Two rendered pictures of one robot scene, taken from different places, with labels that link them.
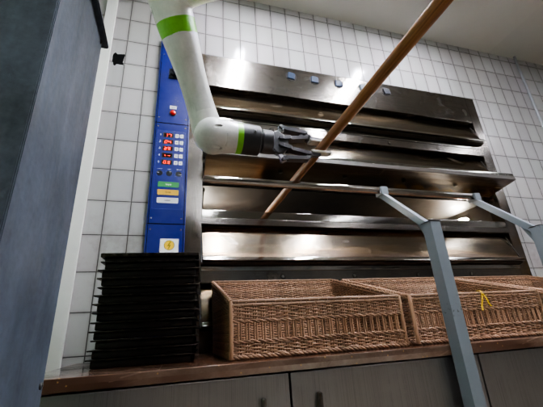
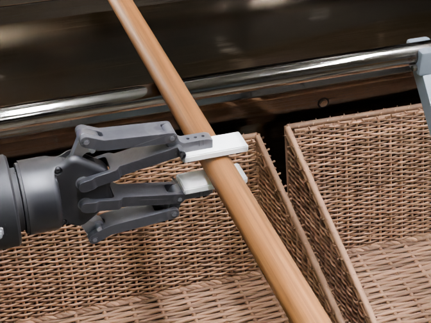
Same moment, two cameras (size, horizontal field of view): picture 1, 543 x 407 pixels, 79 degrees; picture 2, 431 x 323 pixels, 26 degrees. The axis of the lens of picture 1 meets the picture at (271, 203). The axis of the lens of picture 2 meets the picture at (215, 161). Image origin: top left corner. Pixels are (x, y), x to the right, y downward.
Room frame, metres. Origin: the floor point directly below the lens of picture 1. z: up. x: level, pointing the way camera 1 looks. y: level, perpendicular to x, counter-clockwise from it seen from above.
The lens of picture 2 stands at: (0.13, -0.16, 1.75)
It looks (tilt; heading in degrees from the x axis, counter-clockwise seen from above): 34 degrees down; 359
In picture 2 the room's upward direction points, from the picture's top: straight up
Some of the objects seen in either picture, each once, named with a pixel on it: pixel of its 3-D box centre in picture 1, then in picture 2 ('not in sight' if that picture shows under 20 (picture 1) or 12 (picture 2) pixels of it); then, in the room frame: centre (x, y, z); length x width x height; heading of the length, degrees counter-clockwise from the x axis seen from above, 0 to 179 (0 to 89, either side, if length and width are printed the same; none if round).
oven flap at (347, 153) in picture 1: (363, 157); not in sight; (1.66, -0.54, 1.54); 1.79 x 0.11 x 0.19; 107
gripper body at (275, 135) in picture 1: (273, 142); (63, 190); (0.89, -0.02, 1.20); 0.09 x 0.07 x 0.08; 108
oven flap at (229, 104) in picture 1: (356, 119); not in sight; (1.66, -0.54, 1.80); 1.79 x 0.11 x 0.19; 107
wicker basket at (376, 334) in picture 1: (295, 308); (144, 306); (1.24, -0.06, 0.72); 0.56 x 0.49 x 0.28; 107
